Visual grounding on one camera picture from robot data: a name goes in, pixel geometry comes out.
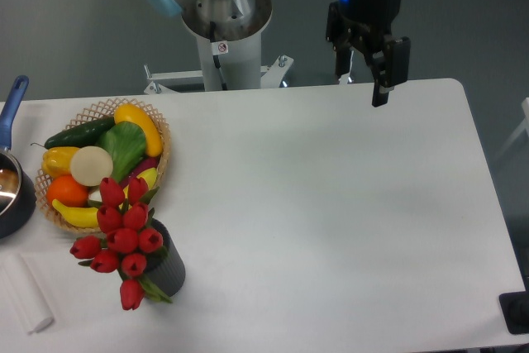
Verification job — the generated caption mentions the white folded cloth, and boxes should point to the white folded cloth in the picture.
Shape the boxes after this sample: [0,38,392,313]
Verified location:
[2,254,55,335]

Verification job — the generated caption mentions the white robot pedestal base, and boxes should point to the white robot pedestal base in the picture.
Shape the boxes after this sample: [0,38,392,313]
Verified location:
[144,0,294,94]

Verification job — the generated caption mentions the yellow bell pepper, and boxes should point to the yellow bell pepper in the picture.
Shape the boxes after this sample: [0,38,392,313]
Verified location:
[41,146,79,179]

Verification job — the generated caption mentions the woven wicker basket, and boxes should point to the woven wicker basket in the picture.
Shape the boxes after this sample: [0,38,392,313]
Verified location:
[35,98,171,234]

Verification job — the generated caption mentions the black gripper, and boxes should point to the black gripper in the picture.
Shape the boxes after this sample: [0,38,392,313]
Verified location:
[326,0,412,107]

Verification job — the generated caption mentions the green lettuce leaf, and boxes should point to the green lettuce leaf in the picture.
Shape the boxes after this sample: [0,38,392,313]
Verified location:
[96,122,146,182]

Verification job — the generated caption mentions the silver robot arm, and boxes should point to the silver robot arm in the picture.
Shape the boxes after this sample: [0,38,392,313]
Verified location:
[147,0,411,107]

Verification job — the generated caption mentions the cream round onion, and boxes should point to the cream round onion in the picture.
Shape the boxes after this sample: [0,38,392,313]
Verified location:
[69,146,113,187]

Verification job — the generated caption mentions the yellow banana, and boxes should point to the yellow banana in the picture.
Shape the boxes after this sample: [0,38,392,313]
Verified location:
[51,199,98,228]

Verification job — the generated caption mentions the blue handled saucepan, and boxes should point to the blue handled saucepan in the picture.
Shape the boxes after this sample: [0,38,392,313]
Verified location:
[1,75,36,239]

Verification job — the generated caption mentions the yellow lemon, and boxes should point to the yellow lemon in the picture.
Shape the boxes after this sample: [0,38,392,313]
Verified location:
[129,168,158,193]

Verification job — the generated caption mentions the purple eggplant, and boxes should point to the purple eggplant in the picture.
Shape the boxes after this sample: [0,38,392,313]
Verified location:
[119,157,160,188]

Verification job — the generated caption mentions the red tulip bouquet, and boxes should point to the red tulip bouquet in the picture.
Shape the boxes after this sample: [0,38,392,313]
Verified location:
[69,177,172,311]

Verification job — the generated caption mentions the black table clamp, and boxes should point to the black table clamp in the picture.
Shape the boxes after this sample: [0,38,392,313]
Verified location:
[498,291,528,335]

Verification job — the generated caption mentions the orange fruit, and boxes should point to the orange fruit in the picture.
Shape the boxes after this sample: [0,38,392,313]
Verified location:
[46,175,88,208]

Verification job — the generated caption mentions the green cucumber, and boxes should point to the green cucumber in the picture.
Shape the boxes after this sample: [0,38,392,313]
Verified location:
[31,117,115,150]

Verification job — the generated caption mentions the dark grey ribbed vase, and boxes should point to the dark grey ribbed vase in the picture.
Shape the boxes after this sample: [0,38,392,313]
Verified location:
[144,219,186,298]

